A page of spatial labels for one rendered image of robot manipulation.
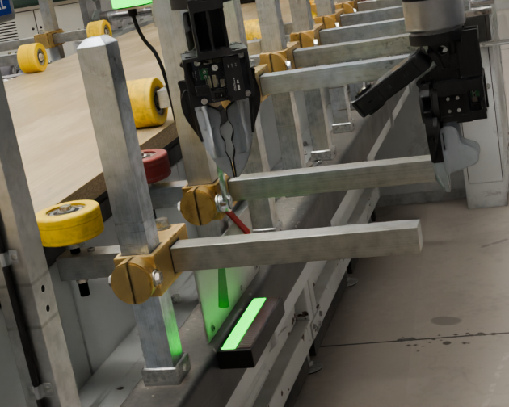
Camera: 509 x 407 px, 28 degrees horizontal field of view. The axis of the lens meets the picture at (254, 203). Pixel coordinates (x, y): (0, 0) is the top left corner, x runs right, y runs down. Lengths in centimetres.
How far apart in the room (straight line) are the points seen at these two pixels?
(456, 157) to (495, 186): 264
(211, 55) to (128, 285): 27
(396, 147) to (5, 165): 329
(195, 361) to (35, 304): 38
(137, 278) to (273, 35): 79
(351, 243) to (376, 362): 170
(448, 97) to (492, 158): 264
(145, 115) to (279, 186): 36
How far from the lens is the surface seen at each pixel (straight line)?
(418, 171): 135
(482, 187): 398
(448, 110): 132
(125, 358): 151
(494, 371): 270
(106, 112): 111
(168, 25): 134
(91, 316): 149
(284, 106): 184
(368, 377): 274
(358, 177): 136
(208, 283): 130
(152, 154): 146
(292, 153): 186
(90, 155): 156
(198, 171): 137
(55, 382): 94
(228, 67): 109
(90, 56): 111
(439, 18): 128
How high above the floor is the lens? 119
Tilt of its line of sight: 15 degrees down
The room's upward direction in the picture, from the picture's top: 10 degrees counter-clockwise
